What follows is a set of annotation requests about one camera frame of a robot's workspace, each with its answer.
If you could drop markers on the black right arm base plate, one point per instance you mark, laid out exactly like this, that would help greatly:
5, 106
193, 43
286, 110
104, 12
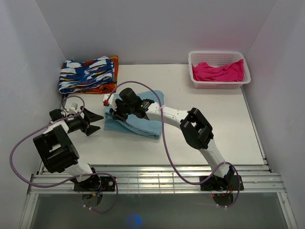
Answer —
238, 183

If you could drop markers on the white plastic basket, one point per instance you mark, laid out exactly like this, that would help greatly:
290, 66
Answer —
217, 59

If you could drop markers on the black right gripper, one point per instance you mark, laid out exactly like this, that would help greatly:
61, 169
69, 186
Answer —
115, 113

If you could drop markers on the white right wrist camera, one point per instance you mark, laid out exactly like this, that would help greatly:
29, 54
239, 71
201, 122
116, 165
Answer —
109, 100

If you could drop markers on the aluminium table edge rail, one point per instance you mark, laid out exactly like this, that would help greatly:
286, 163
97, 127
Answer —
154, 179

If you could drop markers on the pink trousers in basket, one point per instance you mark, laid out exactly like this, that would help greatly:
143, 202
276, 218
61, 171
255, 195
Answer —
233, 72

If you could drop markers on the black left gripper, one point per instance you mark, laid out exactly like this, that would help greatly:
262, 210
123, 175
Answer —
90, 130

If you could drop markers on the light blue trousers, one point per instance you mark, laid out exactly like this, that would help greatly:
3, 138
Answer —
133, 125

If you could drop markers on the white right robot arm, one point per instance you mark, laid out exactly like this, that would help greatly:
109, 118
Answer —
197, 131

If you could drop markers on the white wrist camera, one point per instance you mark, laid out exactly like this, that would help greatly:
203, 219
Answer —
109, 100
73, 109

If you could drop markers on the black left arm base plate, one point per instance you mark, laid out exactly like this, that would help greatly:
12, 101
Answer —
107, 183

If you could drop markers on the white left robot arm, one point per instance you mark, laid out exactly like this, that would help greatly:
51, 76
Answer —
59, 154

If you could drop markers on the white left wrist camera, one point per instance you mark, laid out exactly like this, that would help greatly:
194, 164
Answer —
73, 109

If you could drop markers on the blue white patterned folded trousers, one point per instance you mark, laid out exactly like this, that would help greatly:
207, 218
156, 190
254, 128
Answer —
98, 76

